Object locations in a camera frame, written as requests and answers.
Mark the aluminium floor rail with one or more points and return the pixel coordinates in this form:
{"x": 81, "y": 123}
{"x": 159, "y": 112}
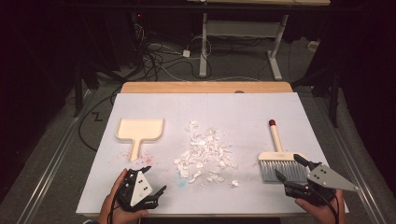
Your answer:
{"x": 53, "y": 161}
{"x": 355, "y": 168}

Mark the person's left hand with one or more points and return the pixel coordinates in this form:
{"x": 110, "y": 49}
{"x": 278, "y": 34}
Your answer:
{"x": 115, "y": 214}

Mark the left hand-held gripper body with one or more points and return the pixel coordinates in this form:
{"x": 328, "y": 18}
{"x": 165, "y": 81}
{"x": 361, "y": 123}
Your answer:
{"x": 137, "y": 191}

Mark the small white box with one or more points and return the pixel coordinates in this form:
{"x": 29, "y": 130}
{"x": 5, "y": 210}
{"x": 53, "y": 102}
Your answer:
{"x": 313, "y": 45}

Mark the scattered red specks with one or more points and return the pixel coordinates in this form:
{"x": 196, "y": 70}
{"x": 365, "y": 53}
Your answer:
{"x": 146, "y": 160}

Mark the pile of white paper scraps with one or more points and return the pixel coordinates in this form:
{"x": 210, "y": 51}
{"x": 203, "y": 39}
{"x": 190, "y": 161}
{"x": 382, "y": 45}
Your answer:
{"x": 202, "y": 149}

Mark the wooden table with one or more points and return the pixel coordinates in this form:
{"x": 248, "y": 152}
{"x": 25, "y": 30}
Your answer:
{"x": 186, "y": 87}

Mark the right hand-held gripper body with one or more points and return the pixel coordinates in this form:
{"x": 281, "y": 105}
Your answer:
{"x": 327, "y": 180}

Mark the cream brush with red tip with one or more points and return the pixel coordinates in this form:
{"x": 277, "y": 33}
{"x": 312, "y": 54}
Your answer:
{"x": 275, "y": 137}

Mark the cream dustpan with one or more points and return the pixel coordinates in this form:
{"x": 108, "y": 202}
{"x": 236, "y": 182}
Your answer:
{"x": 140, "y": 129}

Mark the black metal stand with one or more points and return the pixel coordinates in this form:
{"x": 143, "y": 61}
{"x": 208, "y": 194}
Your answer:
{"x": 334, "y": 99}

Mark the white metal desk frame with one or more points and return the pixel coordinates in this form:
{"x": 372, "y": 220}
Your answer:
{"x": 243, "y": 28}

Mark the white table cover sheet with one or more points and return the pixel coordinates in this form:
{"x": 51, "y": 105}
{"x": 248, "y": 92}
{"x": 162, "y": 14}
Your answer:
{"x": 233, "y": 109}

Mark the white power adapter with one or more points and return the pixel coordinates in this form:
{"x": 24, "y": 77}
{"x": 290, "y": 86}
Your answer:
{"x": 186, "y": 53}

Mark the person's right hand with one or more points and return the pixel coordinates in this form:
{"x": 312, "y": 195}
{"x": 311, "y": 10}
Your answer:
{"x": 327, "y": 214}

